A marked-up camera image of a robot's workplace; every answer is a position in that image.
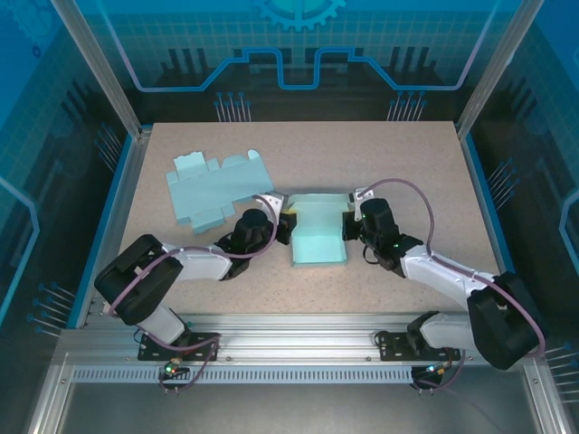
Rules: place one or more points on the aluminium frame rail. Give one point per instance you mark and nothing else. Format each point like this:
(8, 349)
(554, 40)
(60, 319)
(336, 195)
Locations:
(294, 334)

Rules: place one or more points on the grey metal shelf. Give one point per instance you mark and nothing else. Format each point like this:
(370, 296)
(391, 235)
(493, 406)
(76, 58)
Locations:
(294, 411)

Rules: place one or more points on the aluminium side rail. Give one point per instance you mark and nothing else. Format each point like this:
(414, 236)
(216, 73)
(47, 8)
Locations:
(115, 226)

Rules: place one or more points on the aluminium corner post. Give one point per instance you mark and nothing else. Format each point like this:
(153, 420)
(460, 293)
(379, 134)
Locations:
(99, 68)
(497, 68)

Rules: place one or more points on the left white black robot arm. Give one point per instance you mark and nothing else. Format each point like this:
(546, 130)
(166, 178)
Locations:
(135, 280)

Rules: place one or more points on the pale blue paper box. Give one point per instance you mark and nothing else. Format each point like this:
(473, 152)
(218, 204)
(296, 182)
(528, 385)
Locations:
(316, 248)
(217, 190)

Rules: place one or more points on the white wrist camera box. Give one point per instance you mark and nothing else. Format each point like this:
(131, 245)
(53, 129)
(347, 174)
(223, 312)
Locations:
(362, 195)
(270, 200)

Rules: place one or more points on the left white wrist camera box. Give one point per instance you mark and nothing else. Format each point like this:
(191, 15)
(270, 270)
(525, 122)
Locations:
(270, 200)

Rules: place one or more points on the small led connector board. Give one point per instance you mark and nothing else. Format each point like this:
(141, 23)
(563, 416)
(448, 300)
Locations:
(172, 368)
(436, 370)

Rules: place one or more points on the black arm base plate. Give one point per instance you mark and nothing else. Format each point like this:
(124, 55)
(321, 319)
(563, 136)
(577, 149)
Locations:
(203, 346)
(391, 346)

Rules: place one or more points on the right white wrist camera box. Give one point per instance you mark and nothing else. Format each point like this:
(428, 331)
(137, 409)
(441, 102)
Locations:
(362, 195)

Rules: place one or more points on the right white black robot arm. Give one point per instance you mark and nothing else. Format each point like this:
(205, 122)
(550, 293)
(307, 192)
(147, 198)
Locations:
(497, 321)

